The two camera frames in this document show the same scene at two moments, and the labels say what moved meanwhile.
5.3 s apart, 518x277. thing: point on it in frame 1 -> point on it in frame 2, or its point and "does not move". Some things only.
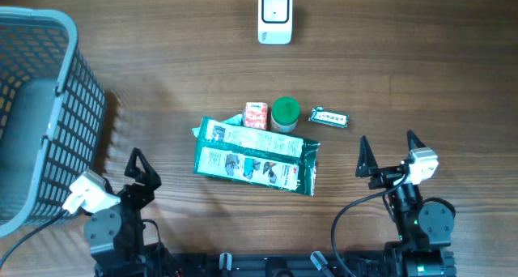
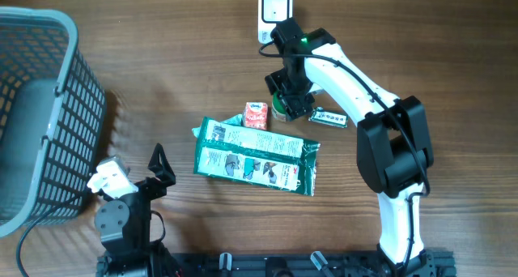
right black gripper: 367,162 -> 295,104
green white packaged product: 233,150 does not move
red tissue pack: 256,115 does not move
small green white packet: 320,115 does not move
